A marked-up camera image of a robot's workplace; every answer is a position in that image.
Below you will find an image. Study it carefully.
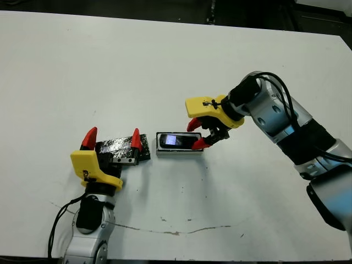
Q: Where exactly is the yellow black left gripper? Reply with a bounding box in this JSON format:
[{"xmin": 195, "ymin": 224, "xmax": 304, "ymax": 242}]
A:
[{"xmin": 70, "ymin": 126, "xmax": 142, "ymax": 191}]

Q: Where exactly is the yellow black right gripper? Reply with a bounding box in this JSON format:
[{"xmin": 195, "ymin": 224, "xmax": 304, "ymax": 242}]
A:
[{"xmin": 185, "ymin": 95, "xmax": 245, "ymax": 150}]

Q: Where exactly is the glossy black box lid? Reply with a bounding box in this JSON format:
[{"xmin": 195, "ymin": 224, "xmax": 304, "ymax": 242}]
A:
[{"xmin": 95, "ymin": 134, "xmax": 152, "ymax": 163}]

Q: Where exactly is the black slim camera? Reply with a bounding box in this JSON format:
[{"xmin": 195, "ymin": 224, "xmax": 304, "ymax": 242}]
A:
[{"xmin": 158, "ymin": 133, "xmax": 200, "ymax": 151}]

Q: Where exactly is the black stand leg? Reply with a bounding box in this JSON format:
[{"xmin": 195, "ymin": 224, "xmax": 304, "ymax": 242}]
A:
[{"xmin": 205, "ymin": 0, "xmax": 218, "ymax": 25}]

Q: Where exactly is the white lined camera box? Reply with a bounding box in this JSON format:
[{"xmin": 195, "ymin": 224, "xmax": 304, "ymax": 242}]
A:
[{"xmin": 155, "ymin": 131, "xmax": 205, "ymax": 158}]

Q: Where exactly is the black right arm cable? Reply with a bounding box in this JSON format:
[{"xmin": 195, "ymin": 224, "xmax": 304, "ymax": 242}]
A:
[{"xmin": 254, "ymin": 71, "xmax": 352, "ymax": 163}]

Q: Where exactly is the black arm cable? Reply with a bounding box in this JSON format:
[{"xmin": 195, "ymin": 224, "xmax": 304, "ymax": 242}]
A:
[
  {"xmin": 47, "ymin": 192, "xmax": 89, "ymax": 260},
  {"xmin": 254, "ymin": 71, "xmax": 352, "ymax": 163}
]

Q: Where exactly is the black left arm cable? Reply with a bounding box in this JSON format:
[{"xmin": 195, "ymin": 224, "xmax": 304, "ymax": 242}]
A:
[{"xmin": 47, "ymin": 192, "xmax": 89, "ymax": 260}]

